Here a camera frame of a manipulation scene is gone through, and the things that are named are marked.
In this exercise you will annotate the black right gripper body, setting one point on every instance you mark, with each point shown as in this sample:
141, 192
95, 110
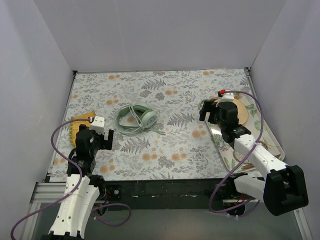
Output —
211, 111

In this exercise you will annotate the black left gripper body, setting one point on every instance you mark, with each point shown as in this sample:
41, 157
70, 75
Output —
104, 141

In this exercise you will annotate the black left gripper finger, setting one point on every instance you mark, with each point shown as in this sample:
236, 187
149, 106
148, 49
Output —
108, 140
84, 128

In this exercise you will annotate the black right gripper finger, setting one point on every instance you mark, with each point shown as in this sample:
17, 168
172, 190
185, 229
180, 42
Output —
206, 108
213, 119

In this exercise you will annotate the green over-ear headphones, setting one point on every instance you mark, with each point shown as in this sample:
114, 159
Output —
144, 116

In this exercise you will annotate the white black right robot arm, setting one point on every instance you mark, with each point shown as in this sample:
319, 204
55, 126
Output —
283, 188

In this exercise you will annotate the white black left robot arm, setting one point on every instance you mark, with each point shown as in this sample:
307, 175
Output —
82, 187

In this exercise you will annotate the yellow woven bamboo tray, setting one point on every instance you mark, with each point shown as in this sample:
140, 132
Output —
74, 126

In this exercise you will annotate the round bird painted plate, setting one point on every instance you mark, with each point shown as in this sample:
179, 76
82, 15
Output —
232, 113

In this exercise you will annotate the speckled round coaster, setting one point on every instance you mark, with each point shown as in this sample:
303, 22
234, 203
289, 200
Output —
238, 156

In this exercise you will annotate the floral patterned table mat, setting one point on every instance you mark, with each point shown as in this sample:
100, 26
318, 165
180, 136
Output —
178, 145

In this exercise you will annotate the leaf patterned serving tray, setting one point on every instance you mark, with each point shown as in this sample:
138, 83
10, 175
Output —
253, 124

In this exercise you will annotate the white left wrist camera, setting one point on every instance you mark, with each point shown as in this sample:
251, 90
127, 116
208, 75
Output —
97, 124

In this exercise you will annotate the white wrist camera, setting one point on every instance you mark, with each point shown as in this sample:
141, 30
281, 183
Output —
97, 124
225, 96

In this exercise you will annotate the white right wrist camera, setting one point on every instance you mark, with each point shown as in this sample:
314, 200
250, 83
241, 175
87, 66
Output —
225, 96

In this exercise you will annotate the aluminium table frame rail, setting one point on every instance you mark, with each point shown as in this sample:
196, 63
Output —
153, 193

